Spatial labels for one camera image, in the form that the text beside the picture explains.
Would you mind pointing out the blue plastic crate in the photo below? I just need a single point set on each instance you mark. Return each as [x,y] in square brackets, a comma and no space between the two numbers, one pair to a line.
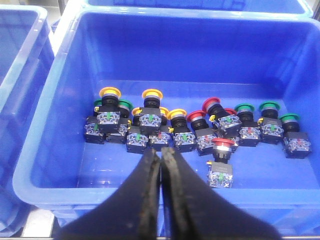
[26,56]
[190,57]

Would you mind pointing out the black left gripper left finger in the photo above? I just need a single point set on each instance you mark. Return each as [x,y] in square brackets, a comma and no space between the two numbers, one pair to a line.
[130,213]

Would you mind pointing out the blue plastic crate left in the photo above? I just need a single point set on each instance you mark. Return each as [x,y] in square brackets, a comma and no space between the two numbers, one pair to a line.
[26,56]

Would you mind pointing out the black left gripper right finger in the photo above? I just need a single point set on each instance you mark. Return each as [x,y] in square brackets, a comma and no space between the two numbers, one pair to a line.
[193,211]

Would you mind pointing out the blue crate back right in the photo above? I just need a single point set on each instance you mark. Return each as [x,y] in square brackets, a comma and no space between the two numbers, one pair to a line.
[298,7]

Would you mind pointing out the red push button switch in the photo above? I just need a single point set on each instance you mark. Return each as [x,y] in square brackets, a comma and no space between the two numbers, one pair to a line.
[213,108]
[233,140]
[203,132]
[220,173]

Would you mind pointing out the green push button switch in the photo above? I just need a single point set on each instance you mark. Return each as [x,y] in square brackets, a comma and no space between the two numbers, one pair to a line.
[125,107]
[296,143]
[270,125]
[249,133]
[92,132]

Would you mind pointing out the blue plastic crate right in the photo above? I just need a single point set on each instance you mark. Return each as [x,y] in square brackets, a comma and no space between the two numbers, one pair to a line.
[190,57]

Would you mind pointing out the yellow push button switch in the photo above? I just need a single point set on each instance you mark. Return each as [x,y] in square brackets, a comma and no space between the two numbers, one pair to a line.
[162,138]
[184,139]
[108,114]
[150,116]
[136,141]

